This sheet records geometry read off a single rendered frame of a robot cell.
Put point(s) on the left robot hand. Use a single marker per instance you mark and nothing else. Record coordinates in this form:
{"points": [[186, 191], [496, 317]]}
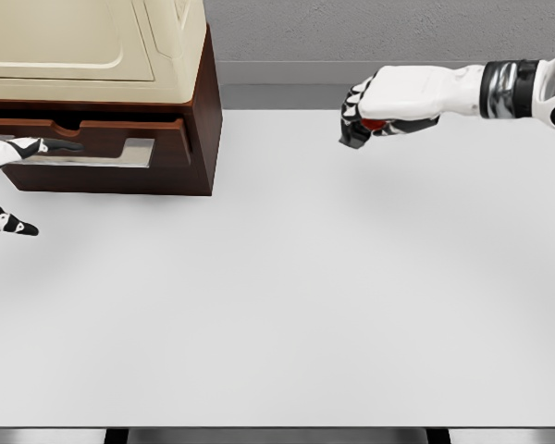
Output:
{"points": [[14, 149]]}

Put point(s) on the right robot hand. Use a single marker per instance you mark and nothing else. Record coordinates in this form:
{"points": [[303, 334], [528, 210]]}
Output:
{"points": [[402, 92]]}

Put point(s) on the small red switch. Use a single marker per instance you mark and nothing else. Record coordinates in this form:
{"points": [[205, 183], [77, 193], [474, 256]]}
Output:
{"points": [[374, 124]]}

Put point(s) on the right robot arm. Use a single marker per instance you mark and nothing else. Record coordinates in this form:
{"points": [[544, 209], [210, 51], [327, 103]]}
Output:
{"points": [[504, 90]]}

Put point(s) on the brown cabinet with cream top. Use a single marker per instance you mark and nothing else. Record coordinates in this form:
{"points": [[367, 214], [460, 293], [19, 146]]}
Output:
{"points": [[204, 115]]}

